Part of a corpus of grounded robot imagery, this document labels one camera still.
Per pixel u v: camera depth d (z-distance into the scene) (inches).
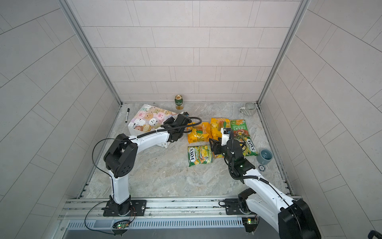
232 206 27.9
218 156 34.0
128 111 43.8
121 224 25.3
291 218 15.2
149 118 35.9
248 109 41.2
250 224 26.7
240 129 39.0
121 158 19.2
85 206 28.0
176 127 28.4
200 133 36.7
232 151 22.9
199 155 33.9
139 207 27.9
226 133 26.9
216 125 38.7
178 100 41.5
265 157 33.8
